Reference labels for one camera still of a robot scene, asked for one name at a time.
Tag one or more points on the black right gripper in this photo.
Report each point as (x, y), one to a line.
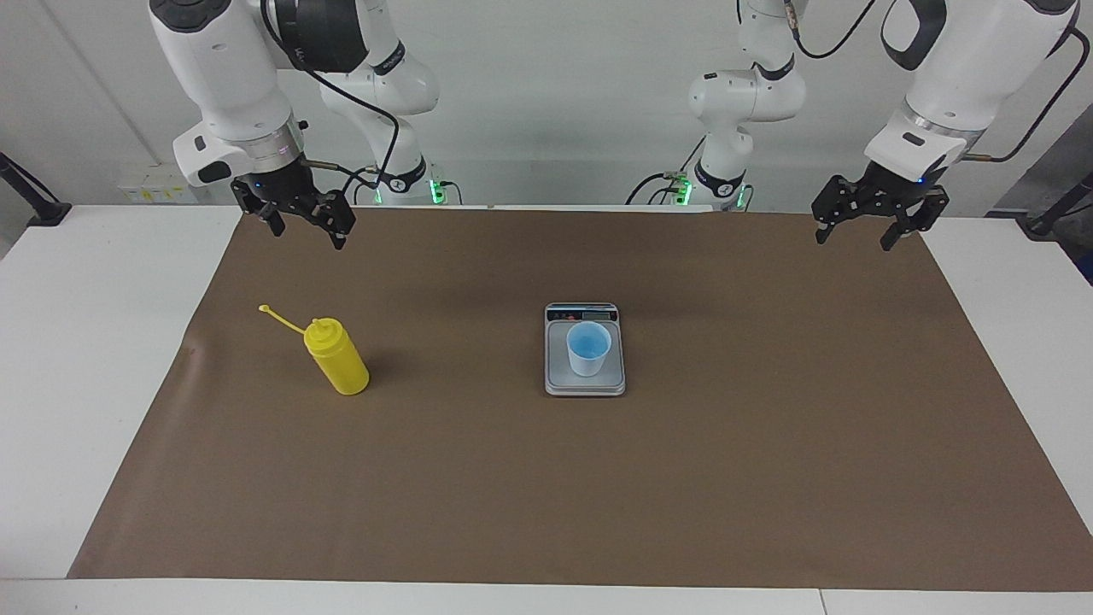
(282, 188)

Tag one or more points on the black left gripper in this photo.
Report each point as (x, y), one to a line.
(897, 195)

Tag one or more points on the yellow squeeze seasoning bottle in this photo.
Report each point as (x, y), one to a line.
(341, 367)

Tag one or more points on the light blue plastic cup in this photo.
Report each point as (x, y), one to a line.
(589, 359)

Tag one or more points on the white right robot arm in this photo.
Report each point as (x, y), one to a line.
(230, 68)

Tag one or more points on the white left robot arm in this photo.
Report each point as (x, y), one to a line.
(973, 60)

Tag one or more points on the silver digital kitchen scale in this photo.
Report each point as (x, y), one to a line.
(555, 376)

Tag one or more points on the black clamp stand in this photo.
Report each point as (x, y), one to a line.
(47, 213)
(1042, 224)

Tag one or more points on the brown table mat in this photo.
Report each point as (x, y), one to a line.
(546, 487)

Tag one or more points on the white wall socket box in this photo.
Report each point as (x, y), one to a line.
(149, 188)

